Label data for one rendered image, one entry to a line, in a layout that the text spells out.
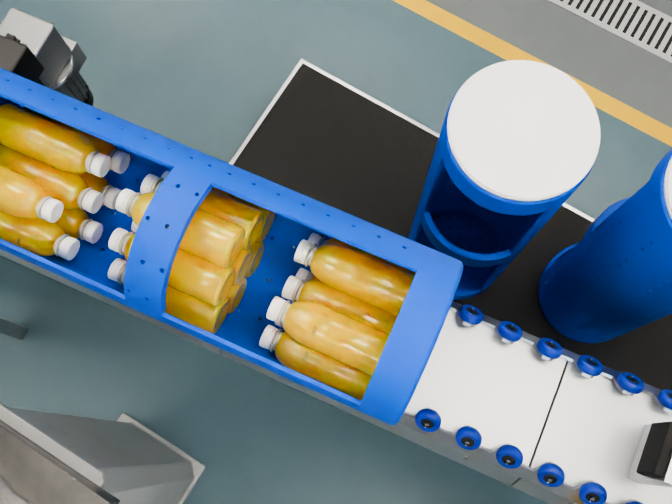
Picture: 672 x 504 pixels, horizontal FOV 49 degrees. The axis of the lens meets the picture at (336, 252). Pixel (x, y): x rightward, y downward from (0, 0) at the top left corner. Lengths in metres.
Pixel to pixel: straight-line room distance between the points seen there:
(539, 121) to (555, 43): 1.35
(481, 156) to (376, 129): 1.01
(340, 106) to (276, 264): 1.09
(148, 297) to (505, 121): 0.70
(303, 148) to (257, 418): 0.83
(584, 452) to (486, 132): 0.59
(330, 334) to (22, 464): 0.54
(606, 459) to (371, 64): 1.63
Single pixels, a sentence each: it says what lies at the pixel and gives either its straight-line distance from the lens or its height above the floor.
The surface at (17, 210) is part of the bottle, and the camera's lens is 1.32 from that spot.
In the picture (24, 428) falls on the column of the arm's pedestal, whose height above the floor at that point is 1.00.
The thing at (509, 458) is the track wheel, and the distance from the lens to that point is 1.34.
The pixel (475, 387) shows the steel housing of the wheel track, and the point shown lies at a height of 0.93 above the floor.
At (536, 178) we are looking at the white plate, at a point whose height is 1.04.
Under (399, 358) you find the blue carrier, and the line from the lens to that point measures 1.07.
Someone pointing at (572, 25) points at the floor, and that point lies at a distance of 2.80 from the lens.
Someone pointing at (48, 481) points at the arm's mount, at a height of 1.05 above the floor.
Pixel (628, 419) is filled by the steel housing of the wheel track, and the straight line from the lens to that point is 1.45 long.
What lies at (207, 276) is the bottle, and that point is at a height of 1.15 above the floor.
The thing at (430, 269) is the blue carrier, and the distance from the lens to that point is 1.11.
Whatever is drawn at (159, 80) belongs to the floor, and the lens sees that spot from 2.66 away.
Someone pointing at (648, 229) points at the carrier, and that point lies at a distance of 1.51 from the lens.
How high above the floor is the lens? 2.28
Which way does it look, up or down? 75 degrees down
